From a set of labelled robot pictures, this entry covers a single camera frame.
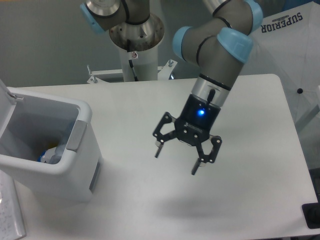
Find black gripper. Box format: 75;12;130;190
152;93;223;176

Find clear crushed plastic bottle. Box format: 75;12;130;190
41;119;76;165

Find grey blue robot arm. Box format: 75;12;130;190
80;0;263;174

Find white trash can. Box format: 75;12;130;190
0;83;102;202

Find blue white wrapper trash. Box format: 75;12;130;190
37;151;51;163

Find white Superior umbrella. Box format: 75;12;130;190
241;0;320;121

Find black device at edge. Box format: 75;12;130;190
302;202;320;229

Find white paper sheet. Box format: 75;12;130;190
0;171;26;240

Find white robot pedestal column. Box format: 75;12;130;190
109;13;165;82

